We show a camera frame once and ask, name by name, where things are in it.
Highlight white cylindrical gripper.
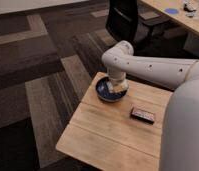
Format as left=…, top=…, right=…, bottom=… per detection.
left=107, top=68, right=128, bottom=93

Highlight white sponge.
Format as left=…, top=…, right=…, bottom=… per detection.
left=113, top=85, right=128, bottom=93

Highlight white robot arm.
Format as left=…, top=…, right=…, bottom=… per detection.
left=102, top=41, right=199, bottom=171

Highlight blue ceramic bowl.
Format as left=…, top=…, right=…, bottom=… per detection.
left=95, top=77, right=127, bottom=102

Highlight dark rectangular box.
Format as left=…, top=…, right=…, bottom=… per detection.
left=130, top=108, right=155, bottom=124

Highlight black office chair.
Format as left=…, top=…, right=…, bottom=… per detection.
left=105, top=0, right=174, bottom=51

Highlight blue round coaster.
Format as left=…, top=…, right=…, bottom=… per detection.
left=165, top=8, right=179, bottom=14

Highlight wooden desk in background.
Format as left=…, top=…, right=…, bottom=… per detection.
left=140, top=0, right=199, bottom=55

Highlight small items on desk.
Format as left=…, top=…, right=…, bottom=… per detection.
left=183, top=1, right=199, bottom=19

